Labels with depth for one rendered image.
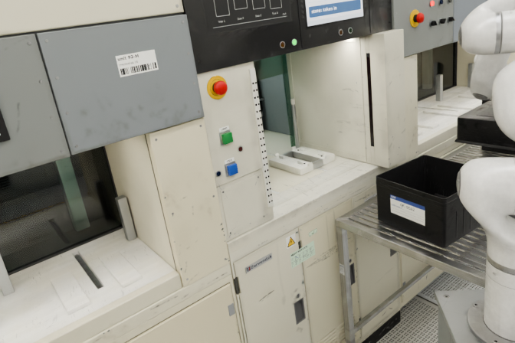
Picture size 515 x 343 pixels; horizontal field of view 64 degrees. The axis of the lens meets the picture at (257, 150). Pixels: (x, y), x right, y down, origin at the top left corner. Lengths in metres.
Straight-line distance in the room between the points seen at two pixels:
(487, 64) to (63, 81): 1.20
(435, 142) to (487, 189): 1.20
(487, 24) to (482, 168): 0.37
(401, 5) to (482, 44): 0.69
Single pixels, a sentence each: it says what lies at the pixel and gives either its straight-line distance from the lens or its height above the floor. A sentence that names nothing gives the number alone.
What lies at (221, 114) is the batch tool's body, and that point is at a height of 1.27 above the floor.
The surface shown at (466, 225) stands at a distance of 1.52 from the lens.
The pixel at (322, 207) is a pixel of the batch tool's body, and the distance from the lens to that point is 1.57.
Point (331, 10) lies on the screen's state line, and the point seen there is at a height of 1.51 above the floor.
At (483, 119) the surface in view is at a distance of 1.74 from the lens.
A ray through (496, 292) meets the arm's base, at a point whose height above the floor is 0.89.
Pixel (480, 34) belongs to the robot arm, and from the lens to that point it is 1.15.
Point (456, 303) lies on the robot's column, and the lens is 1.25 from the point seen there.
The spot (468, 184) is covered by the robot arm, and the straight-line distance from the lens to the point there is 0.97.
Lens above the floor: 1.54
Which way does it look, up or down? 19 degrees down
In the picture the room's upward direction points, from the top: 8 degrees counter-clockwise
